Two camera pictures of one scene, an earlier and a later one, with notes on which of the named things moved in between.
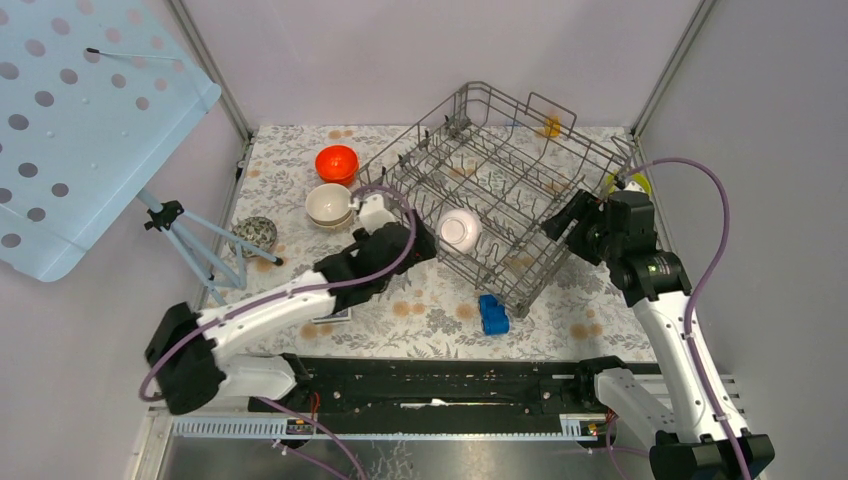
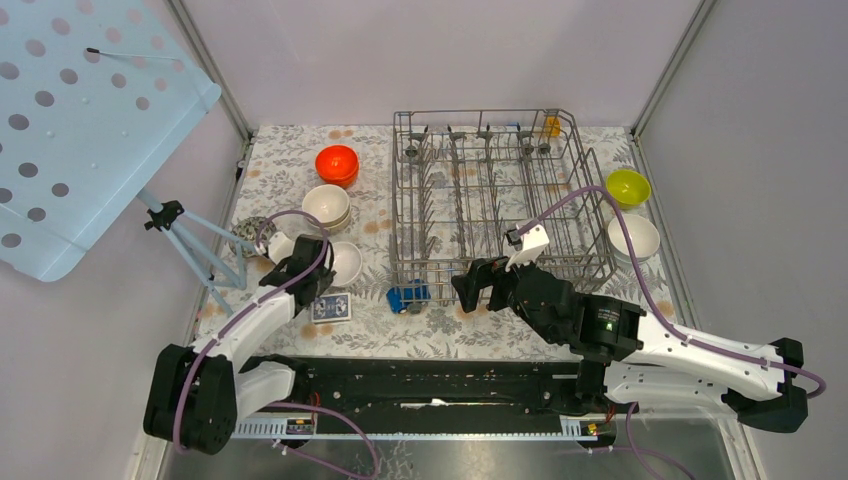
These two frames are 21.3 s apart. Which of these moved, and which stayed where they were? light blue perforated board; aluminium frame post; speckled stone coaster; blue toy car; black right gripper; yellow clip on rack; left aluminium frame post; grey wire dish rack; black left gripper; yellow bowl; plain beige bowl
Moved: grey wire dish rack; black right gripper; blue toy car; black left gripper
Stayed: plain beige bowl; aluminium frame post; yellow clip on rack; yellow bowl; speckled stone coaster; light blue perforated board; left aluminium frame post
